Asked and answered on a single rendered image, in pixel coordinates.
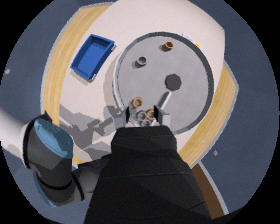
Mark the blue plastic crate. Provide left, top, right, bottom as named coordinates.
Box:
left=70, top=34, right=117, bottom=80

